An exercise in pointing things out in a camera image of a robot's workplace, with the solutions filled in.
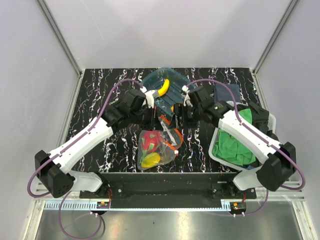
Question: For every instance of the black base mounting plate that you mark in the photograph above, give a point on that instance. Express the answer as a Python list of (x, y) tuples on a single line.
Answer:
[(170, 190)]

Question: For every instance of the navy folded cloth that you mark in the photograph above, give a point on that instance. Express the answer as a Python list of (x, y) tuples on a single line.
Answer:
[(222, 94)]

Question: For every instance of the right aluminium frame post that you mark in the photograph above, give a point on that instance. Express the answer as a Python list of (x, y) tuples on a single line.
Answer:
[(292, 5)]

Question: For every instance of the teal plastic container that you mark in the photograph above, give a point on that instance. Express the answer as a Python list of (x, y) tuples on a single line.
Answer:
[(155, 81)]

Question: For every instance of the white plastic basket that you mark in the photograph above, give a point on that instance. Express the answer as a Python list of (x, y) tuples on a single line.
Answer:
[(228, 166)]

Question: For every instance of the red fake fruit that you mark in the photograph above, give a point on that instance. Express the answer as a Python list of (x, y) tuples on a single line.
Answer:
[(149, 141)]

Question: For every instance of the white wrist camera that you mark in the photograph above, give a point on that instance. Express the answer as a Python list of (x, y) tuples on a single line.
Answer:
[(187, 100), (151, 95)]

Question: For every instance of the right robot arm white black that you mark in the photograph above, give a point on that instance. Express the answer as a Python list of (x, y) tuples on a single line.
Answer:
[(277, 160)]

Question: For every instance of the left aluminium frame post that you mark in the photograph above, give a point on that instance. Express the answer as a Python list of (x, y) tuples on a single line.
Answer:
[(58, 35)]

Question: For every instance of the black cloth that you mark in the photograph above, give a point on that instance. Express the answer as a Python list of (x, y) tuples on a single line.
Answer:
[(258, 117)]

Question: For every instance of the green cloth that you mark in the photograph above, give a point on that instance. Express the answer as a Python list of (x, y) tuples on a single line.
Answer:
[(231, 150)]

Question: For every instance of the clear zip top bag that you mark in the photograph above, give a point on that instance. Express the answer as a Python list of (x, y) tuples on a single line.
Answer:
[(169, 142)]

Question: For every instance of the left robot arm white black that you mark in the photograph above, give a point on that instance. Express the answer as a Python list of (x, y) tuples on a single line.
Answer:
[(55, 169)]

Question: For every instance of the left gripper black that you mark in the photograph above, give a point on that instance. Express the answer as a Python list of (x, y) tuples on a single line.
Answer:
[(150, 125)]

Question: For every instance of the aluminium frame post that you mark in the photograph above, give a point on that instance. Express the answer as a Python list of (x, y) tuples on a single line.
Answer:
[(292, 5), (58, 35)]

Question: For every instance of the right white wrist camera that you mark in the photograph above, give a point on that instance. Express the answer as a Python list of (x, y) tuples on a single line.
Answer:
[(187, 100)]

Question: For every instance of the yellow fake banana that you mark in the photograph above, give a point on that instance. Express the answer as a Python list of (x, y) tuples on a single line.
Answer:
[(163, 90)]

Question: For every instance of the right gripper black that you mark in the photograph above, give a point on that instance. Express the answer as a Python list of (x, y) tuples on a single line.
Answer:
[(180, 109)]

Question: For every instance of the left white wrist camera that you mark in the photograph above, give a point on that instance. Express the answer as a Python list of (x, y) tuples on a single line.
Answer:
[(151, 95)]

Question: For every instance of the yellow fake lemon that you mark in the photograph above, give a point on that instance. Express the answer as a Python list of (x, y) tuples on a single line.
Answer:
[(150, 160)]

